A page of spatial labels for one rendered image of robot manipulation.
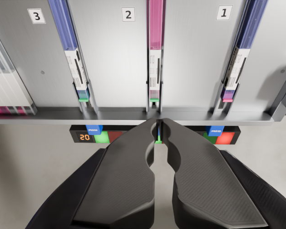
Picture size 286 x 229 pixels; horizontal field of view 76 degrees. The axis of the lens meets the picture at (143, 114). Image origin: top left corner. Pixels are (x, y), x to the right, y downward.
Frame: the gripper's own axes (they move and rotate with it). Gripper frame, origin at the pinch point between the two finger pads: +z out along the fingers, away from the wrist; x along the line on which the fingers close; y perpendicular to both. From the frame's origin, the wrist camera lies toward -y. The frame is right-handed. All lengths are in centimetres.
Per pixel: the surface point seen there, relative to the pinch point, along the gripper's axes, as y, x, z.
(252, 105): 6.3, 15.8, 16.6
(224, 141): 16.0, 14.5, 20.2
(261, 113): 7.7, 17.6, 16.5
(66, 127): 48, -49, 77
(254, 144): 55, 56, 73
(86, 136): 14.8, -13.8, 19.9
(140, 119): 8.1, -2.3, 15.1
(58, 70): -0.1, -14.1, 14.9
